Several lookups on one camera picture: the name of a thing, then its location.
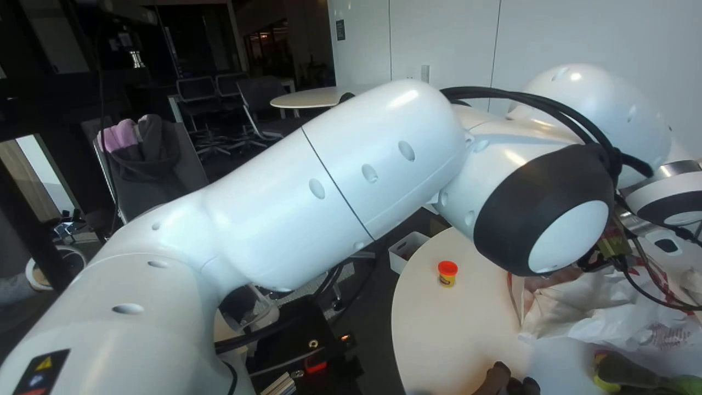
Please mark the red yellow small cup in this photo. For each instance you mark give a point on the red yellow small cup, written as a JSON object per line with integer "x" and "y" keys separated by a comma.
{"x": 448, "y": 273}

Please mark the brown plush toy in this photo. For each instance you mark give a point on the brown plush toy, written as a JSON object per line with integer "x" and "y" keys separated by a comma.
{"x": 498, "y": 381}

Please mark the white red plastic bag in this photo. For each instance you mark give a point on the white red plastic bag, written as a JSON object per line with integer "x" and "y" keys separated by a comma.
{"x": 647, "y": 306}

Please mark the white open cardboard box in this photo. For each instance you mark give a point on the white open cardboard box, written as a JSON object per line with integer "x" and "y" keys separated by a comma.
{"x": 404, "y": 250}

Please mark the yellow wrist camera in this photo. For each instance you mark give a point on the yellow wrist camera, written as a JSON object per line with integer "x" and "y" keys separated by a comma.
{"x": 613, "y": 250}

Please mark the black controller box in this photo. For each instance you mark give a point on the black controller box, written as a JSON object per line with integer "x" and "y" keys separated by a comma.
{"x": 306, "y": 356}

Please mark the yellow green small cup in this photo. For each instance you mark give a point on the yellow green small cup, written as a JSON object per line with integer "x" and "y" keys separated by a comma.
{"x": 607, "y": 371}

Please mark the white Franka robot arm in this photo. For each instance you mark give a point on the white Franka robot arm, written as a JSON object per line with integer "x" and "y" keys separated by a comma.
{"x": 532, "y": 190}

